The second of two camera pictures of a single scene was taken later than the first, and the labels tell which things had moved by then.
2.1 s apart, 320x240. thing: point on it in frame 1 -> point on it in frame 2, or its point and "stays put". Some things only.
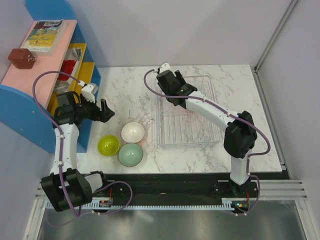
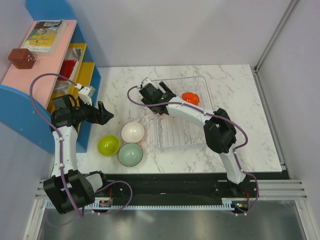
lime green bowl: (108, 145) stays put
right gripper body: (168, 99) -> (152, 109)
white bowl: (132, 132) stays put
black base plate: (176, 187) stays put
